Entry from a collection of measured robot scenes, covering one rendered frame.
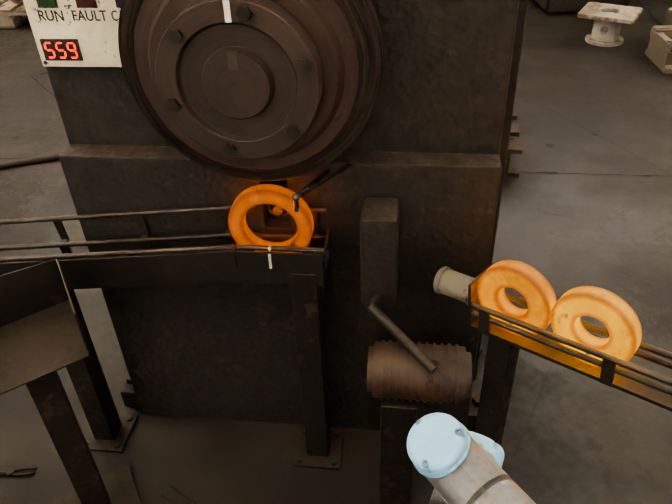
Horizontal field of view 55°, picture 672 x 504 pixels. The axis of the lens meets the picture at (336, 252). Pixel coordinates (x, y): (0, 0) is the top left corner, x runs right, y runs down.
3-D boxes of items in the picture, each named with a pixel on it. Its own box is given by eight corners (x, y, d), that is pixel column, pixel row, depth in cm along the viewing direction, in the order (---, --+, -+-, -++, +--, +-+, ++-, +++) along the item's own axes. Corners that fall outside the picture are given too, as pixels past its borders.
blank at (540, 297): (485, 248, 127) (476, 256, 125) (561, 273, 117) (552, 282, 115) (484, 311, 135) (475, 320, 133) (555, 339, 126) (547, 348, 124)
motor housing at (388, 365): (370, 471, 177) (370, 326, 145) (452, 477, 174) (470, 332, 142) (367, 515, 166) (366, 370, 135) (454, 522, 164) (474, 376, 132)
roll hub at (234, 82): (179, 145, 123) (148, -10, 106) (326, 149, 120) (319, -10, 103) (169, 159, 118) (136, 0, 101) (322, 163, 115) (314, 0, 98)
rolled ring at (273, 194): (309, 192, 133) (312, 184, 135) (221, 189, 135) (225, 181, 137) (314, 264, 144) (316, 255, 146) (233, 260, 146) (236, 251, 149)
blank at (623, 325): (560, 273, 118) (552, 282, 116) (649, 302, 108) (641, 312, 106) (554, 339, 126) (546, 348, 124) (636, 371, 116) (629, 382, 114)
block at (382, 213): (364, 279, 155) (363, 192, 140) (397, 280, 154) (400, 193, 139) (360, 308, 146) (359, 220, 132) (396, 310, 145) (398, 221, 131)
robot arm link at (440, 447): (499, 459, 72) (520, 489, 80) (435, 394, 80) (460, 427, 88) (448, 508, 71) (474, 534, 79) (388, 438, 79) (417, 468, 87)
